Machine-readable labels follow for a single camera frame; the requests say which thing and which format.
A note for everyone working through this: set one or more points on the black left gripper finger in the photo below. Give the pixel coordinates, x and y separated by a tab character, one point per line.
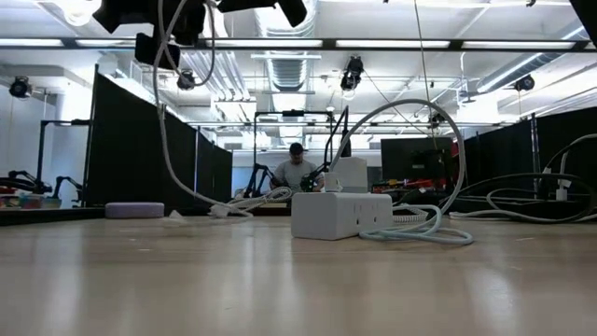
294	11

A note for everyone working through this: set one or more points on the white charger block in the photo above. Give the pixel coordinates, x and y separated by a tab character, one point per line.
352	175

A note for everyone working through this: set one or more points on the white power strip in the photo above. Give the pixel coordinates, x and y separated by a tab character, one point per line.
322	217

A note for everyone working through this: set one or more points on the black background robot arm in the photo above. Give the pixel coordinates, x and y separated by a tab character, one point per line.
254	179
312	179
28	179
70	178

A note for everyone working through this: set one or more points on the white ceiling pipe bundle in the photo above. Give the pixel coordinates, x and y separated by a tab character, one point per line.
224	70

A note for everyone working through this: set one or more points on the black ceiling spotlight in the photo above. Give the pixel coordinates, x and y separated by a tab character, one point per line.
438	117
186	81
20	88
353	70
525	83

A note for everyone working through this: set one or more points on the black curtain partition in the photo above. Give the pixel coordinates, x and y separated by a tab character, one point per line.
126	154
503	158

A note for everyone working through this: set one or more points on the person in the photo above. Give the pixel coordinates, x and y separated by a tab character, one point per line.
296	175

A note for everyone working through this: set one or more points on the black monitor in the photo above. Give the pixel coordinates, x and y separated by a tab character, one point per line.
401	158

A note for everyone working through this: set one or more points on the lavender flat pad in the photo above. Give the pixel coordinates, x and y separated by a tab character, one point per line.
134	211

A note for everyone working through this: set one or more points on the red and yellow equipment rack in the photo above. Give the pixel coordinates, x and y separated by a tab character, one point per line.
420	183

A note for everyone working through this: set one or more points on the colourful storage bins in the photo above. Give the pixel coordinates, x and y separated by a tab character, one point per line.
28	201

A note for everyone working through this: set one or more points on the white plug adapter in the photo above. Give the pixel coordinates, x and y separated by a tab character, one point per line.
562	193

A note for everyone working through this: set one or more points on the black overhead frame bar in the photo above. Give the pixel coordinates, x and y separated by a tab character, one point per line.
329	45

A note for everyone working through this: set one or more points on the silver ventilation duct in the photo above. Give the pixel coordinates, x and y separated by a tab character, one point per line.
287	70

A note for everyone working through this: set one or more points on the black gantry frame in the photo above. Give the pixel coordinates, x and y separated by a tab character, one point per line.
60	122
293	113

